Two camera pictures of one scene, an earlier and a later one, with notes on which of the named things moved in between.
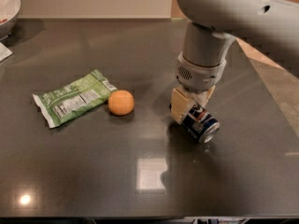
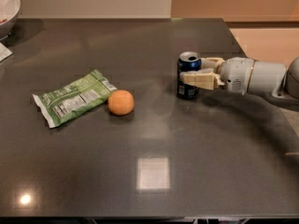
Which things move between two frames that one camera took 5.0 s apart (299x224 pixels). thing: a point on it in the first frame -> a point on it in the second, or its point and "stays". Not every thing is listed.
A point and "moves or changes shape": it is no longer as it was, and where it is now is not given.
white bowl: [9, 10] stays
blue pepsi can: [201, 124] moves or changes shape
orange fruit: [121, 102] stays
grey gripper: [199, 76] -> [237, 73]
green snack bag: [65, 102] stays
